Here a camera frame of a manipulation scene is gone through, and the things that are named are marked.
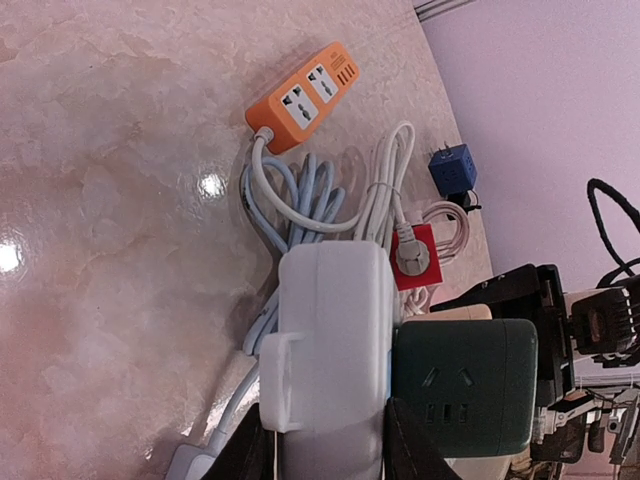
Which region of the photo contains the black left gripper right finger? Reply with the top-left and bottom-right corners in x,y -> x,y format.
383,397 -> 460,480

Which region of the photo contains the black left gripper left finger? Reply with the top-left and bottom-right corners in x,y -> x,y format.
202,410 -> 265,480

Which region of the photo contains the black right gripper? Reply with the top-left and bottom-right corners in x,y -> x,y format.
429,264 -> 639,477

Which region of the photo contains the beige cube adapter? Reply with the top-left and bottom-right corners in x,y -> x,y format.
428,304 -> 493,321

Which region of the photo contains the dark green cube adapter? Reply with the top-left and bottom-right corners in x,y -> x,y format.
391,319 -> 538,458

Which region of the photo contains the long white power strip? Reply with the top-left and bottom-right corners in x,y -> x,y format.
259,241 -> 398,479

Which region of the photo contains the black charger plug with cable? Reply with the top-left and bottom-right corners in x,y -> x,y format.
461,190 -> 482,212

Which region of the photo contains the blue cube adapter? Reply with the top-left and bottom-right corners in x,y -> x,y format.
428,144 -> 477,197

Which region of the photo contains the red cube socket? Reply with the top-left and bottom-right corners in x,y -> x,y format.
390,223 -> 443,292

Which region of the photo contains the orange power strip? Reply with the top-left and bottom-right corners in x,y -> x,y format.
245,41 -> 360,155

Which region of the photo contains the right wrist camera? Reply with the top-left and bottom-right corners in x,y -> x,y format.
564,279 -> 639,368

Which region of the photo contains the pink white hub cable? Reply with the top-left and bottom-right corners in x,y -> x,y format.
399,199 -> 473,321

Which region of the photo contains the white coiled cable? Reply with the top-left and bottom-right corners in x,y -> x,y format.
249,121 -> 431,277

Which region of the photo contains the light blue coiled cable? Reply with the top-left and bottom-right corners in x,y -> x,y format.
164,152 -> 348,480

